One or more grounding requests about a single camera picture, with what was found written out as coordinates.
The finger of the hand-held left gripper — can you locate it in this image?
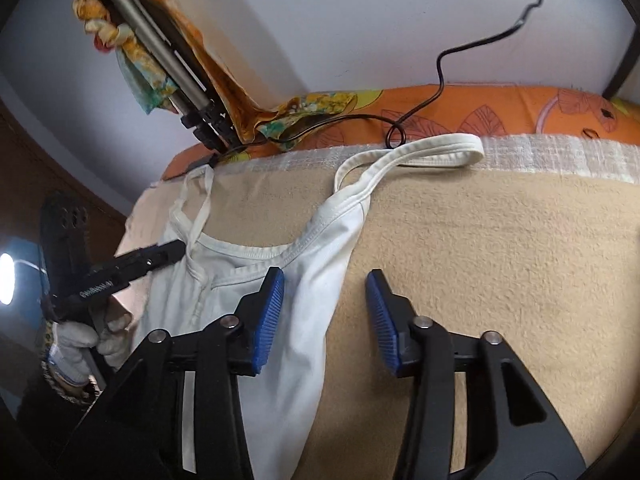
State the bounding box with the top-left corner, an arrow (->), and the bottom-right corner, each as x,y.
112,239 -> 187,283

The orange printed bed sheet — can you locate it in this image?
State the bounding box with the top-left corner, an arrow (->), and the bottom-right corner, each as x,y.
162,82 -> 640,181

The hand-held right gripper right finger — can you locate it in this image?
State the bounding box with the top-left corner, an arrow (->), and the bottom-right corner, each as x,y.
365,269 -> 586,480

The black ring light tripod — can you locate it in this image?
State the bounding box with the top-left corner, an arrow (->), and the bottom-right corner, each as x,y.
602,0 -> 640,101

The folded tripod with doll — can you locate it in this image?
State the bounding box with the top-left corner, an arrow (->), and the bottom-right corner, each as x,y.
72,0 -> 361,153

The white tank top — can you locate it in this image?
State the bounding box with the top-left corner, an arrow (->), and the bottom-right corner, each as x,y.
134,134 -> 486,480

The beige blanket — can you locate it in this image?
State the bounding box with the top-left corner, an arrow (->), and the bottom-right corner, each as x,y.
117,132 -> 640,480

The white clip lamp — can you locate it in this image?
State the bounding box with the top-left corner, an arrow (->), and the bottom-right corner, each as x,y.
0,252 -> 46,306

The black power cable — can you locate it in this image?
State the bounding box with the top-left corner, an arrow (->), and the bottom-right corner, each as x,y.
210,0 -> 588,166

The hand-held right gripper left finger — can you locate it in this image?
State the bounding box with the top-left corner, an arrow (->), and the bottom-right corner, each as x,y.
57,266 -> 286,480

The folded silver tripod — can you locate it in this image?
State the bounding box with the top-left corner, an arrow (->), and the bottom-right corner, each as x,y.
95,0 -> 241,153

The person's left hand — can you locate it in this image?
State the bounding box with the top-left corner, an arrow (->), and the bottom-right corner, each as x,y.
47,310 -> 133,386

